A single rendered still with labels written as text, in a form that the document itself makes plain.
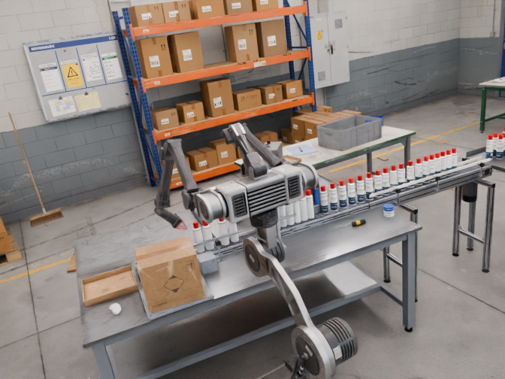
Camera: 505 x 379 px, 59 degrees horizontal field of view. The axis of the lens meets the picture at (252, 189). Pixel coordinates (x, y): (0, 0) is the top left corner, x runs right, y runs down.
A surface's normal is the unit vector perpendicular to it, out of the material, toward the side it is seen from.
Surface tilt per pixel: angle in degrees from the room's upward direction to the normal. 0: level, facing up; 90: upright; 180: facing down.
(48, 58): 90
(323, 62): 90
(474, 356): 0
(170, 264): 90
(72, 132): 90
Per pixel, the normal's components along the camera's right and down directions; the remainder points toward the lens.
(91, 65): 0.47, 0.23
